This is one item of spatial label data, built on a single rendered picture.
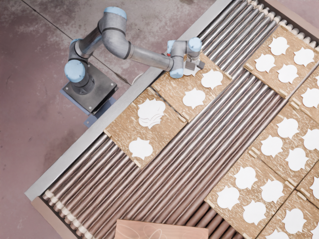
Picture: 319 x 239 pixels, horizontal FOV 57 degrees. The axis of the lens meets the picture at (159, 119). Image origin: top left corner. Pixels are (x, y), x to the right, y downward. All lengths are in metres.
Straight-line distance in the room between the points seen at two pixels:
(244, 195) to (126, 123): 0.84
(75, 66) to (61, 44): 1.54
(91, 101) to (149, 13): 1.64
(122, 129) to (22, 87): 1.64
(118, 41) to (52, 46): 1.93
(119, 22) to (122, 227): 1.07
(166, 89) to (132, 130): 0.35
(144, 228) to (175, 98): 0.81
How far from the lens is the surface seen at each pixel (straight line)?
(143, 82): 1.95
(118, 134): 1.85
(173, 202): 1.80
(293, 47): 2.20
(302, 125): 2.02
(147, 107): 1.82
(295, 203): 1.93
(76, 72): 1.77
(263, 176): 1.88
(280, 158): 1.92
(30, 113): 3.14
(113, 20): 1.50
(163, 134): 1.82
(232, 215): 1.83
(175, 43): 1.69
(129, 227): 1.70
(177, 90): 1.91
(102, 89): 1.94
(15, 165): 3.08
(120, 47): 1.46
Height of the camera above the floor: 2.72
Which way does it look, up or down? 75 degrees down
